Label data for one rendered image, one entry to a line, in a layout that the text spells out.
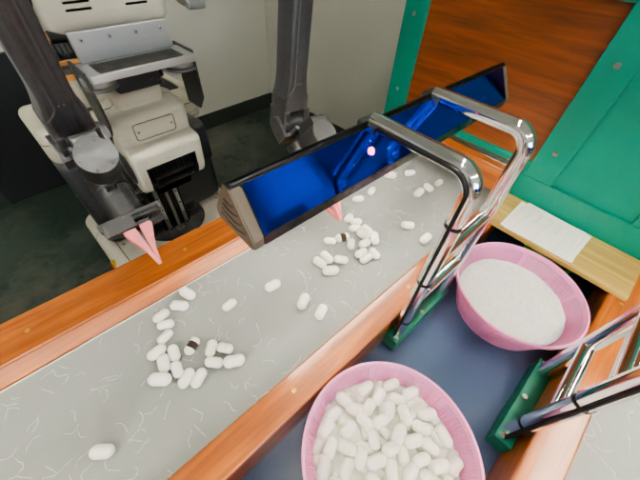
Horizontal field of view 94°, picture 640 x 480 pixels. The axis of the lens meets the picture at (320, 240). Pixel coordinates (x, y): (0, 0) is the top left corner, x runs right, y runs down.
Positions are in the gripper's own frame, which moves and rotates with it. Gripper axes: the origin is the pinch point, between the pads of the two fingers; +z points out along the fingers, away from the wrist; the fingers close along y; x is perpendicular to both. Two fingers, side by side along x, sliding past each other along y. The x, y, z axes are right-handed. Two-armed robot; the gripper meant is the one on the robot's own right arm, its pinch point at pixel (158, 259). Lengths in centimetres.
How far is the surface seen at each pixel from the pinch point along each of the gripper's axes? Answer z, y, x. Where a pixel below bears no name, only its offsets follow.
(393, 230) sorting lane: 22, 50, -2
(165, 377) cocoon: 18.1, -8.9, -3.1
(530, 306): 48, 57, -24
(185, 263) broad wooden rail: 2.8, 4.4, 10.0
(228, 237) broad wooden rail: 2.3, 15.5, 10.5
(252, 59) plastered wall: -120, 145, 165
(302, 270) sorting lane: 17.4, 23.9, 1.0
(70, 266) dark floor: -27, -33, 136
